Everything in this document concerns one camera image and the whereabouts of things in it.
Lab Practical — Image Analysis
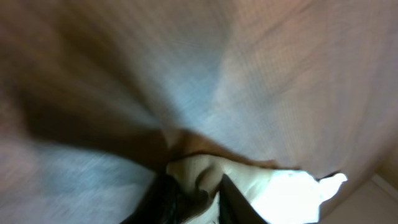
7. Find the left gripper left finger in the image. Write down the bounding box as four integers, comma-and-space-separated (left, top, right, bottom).
121, 174, 179, 224

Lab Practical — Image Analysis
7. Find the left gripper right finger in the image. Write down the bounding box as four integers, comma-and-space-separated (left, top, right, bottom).
218, 174, 267, 224

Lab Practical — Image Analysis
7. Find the white and beige garment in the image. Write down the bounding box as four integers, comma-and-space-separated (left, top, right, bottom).
166, 154, 348, 223

